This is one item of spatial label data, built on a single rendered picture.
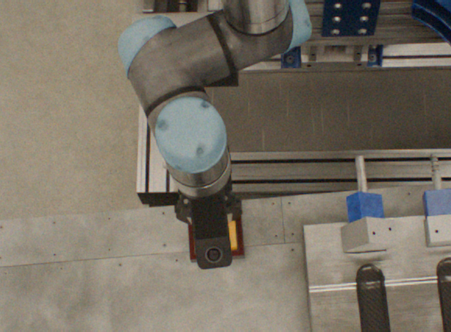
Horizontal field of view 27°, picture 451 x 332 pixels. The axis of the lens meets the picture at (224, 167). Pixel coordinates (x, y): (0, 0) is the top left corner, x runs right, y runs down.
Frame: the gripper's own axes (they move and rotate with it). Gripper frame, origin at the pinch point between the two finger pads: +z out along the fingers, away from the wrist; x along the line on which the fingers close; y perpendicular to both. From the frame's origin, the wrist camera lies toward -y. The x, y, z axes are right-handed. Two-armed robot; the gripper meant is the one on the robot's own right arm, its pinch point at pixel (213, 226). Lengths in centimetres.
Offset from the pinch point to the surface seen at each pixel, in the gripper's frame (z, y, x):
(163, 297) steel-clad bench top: 4.9, -8.7, 8.1
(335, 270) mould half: -4.1, -8.7, -16.3
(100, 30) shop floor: 85, 76, 30
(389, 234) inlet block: -6.7, -4.9, -23.8
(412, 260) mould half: -4.1, -8.2, -26.8
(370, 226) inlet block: -8.6, -4.1, -21.2
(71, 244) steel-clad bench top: 4.9, 0.3, 21.6
